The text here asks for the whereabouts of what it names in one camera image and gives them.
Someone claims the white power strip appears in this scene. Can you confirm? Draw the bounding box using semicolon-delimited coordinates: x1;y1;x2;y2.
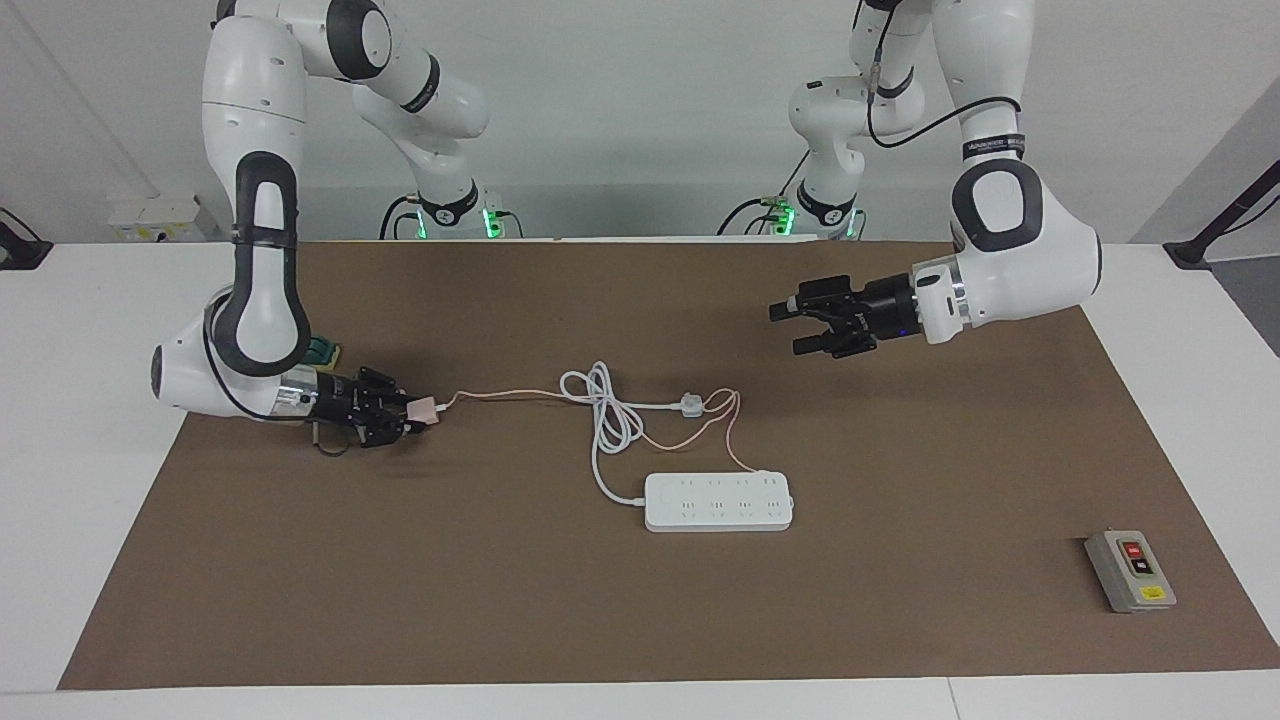
643;472;796;533

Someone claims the grey on-off switch box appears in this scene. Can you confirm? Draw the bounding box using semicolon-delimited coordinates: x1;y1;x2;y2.
1085;529;1178;614

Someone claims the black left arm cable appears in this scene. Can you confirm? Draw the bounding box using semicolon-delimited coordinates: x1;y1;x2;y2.
865;0;1026;151

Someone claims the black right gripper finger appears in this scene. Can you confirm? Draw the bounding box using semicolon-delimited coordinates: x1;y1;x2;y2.
358;367;411;409
360;405;426;448

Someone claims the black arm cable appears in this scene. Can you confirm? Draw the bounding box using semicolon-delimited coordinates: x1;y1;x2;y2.
203;295;351;458
865;0;1026;151

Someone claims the white power strip cord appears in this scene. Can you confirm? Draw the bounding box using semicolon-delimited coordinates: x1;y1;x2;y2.
560;362;691;506

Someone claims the white wall socket box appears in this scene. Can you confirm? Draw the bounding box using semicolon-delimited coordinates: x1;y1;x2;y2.
108;197;206;243

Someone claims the black angled stand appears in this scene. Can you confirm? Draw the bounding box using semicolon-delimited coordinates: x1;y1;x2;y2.
1163;158;1280;271

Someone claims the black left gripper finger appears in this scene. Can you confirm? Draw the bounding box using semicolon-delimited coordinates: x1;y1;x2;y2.
770;277;869;323
793;315;879;359

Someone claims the black clamp mount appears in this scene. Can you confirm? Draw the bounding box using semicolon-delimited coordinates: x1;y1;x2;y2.
0;207;53;271

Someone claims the pink charging cable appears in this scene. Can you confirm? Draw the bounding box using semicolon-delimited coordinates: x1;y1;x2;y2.
435;388;771;476

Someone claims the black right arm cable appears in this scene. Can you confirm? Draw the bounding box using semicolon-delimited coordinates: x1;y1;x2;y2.
203;295;351;458

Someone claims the brown table mat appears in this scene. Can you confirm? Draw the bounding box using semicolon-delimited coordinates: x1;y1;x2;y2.
57;240;1280;691

